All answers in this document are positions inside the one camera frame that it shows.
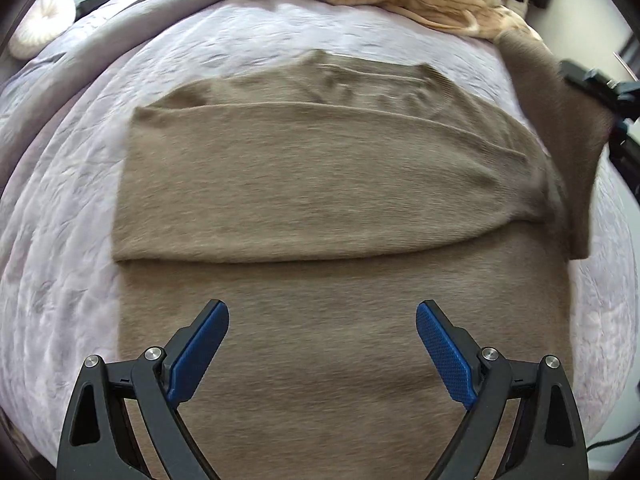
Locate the cream striped garment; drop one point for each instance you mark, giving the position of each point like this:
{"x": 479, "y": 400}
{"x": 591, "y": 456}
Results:
{"x": 440, "y": 0}

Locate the brown knit sweater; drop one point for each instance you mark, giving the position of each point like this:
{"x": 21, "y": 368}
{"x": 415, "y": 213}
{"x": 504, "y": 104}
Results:
{"x": 320, "y": 200}

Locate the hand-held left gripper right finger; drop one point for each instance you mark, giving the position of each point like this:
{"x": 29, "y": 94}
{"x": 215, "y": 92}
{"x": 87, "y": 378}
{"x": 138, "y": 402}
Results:
{"x": 445, "y": 347}

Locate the grey duvet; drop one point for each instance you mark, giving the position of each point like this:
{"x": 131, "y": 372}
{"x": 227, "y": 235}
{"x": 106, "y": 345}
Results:
{"x": 100, "y": 30}

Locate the lavender embossed blanket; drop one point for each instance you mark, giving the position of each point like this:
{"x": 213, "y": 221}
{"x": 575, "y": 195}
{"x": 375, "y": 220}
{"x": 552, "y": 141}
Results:
{"x": 65, "y": 220}

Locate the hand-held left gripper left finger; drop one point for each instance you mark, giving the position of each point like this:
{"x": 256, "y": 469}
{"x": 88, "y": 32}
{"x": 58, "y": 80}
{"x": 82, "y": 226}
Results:
{"x": 197, "y": 347}

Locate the round white pillow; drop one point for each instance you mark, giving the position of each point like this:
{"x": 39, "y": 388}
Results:
{"x": 42, "y": 25}

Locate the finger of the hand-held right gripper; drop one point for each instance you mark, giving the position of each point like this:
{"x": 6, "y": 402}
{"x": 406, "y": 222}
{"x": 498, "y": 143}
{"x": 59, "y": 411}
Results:
{"x": 590, "y": 77}

